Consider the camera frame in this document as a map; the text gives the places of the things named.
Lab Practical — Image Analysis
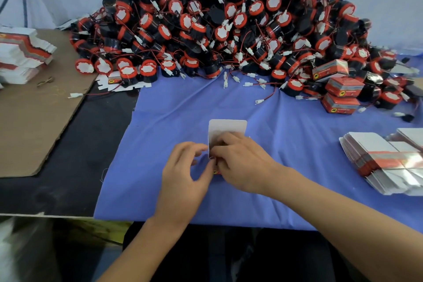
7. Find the person's right forearm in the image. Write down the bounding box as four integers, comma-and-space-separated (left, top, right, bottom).
271, 169, 423, 282

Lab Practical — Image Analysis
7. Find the blue cloth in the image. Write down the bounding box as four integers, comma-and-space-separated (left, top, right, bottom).
94, 52, 423, 233

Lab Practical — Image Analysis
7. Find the person's left forearm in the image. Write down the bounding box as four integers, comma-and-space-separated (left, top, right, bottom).
98, 215, 193, 282

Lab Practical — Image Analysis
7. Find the pile of black red buzzers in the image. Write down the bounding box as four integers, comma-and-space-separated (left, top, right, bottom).
69, 0, 423, 108

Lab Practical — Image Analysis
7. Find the stack of paper boxes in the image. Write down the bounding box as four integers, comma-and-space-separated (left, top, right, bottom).
339, 128, 423, 197
0, 26, 58, 85

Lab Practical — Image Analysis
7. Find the brown cardboard sheet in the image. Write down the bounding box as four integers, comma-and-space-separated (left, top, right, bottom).
0, 29, 98, 178

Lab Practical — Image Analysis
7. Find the orange white paper box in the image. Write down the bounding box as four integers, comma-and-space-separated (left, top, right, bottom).
311, 59, 350, 82
325, 75, 366, 98
321, 93, 362, 115
208, 119, 249, 175

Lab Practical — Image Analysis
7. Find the person's right hand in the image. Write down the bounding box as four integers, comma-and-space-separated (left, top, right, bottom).
209, 132, 293, 199

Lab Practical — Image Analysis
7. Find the person's left hand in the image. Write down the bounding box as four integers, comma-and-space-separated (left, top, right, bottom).
155, 141, 216, 228

